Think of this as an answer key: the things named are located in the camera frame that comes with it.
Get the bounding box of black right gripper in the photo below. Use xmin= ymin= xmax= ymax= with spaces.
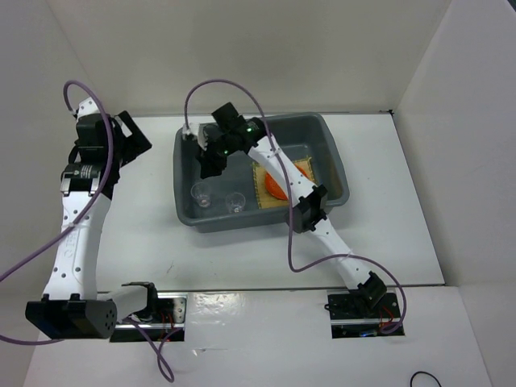
xmin=195 ymin=131 xmax=236 ymax=179

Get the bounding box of yellow woven bamboo mat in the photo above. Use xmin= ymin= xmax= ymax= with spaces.
xmin=252 ymin=162 xmax=316 ymax=210

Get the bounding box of orange plastic bowl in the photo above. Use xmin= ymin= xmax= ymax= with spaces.
xmin=261 ymin=158 xmax=314 ymax=202

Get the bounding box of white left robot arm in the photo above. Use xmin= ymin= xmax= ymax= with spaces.
xmin=25 ymin=110 xmax=160 ymax=340

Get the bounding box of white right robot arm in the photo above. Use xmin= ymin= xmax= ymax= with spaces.
xmin=183 ymin=102 xmax=387 ymax=317

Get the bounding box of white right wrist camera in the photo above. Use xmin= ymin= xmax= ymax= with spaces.
xmin=181 ymin=123 xmax=208 ymax=151

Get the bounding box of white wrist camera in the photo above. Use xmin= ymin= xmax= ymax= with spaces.
xmin=73 ymin=97 xmax=100 ymax=120
xmin=181 ymin=123 xmax=208 ymax=151

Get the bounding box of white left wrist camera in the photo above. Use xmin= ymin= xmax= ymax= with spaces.
xmin=73 ymin=97 xmax=100 ymax=120

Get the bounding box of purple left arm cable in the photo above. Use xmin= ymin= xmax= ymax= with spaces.
xmin=0 ymin=80 xmax=175 ymax=383

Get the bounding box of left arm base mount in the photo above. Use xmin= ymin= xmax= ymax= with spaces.
xmin=109 ymin=292 xmax=188 ymax=343

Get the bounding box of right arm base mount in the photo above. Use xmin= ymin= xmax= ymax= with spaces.
xmin=324 ymin=291 xmax=405 ymax=339

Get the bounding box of black cable loop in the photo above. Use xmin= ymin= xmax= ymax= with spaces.
xmin=410 ymin=371 xmax=443 ymax=387

